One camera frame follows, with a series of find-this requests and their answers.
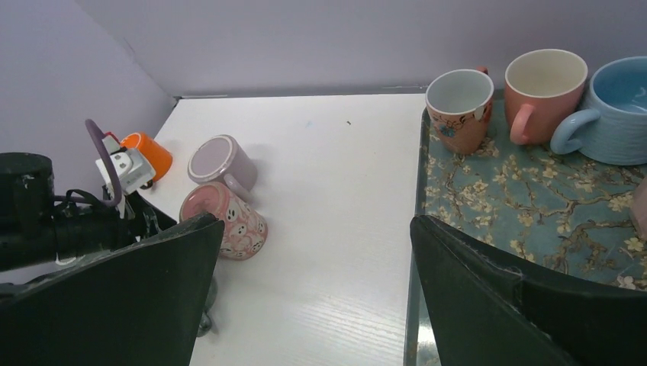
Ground salmon pink mug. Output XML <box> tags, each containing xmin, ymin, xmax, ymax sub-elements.
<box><xmin>504</xmin><ymin>49</ymin><xmax>588</xmax><ymax>145</ymax></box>

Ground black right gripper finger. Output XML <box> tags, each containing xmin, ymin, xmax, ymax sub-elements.
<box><xmin>410</xmin><ymin>215</ymin><xmax>646</xmax><ymax>365</ymax></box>

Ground light pink faceted mug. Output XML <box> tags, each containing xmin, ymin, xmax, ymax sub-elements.
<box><xmin>629</xmin><ymin>178</ymin><xmax>647</xmax><ymax>240</ymax></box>

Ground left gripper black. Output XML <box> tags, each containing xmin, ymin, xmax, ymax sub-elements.
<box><xmin>1</xmin><ymin>152</ymin><xmax>224</xmax><ymax>365</ymax></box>

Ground mauve ribbed mug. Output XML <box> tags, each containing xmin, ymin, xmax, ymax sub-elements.
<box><xmin>187</xmin><ymin>134</ymin><xmax>258</xmax><ymax>203</ymax></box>

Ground light blue mug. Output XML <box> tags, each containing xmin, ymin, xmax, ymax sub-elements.
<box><xmin>550</xmin><ymin>56</ymin><xmax>646</xmax><ymax>166</ymax></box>

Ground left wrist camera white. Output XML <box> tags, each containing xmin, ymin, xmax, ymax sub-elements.
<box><xmin>110</xmin><ymin>149</ymin><xmax>156</xmax><ymax>195</ymax></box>

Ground terracotta pink mug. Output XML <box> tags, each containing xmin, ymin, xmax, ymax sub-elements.
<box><xmin>425</xmin><ymin>67</ymin><xmax>494</xmax><ymax>155</ymax></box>

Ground orange mug black handle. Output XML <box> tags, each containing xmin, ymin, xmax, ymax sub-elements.
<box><xmin>121</xmin><ymin>132</ymin><xmax>173</xmax><ymax>189</ymax></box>

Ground teal floral tray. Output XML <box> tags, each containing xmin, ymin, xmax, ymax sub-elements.
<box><xmin>404</xmin><ymin>101</ymin><xmax>646</xmax><ymax>365</ymax></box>

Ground pink ghost pattern mug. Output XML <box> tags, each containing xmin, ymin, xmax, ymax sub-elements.
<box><xmin>179</xmin><ymin>182</ymin><xmax>268</xmax><ymax>261</ymax></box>

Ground grey-blue glazed mug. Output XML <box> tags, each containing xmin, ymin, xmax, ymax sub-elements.
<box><xmin>196</xmin><ymin>275</ymin><xmax>218</xmax><ymax>338</ymax></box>

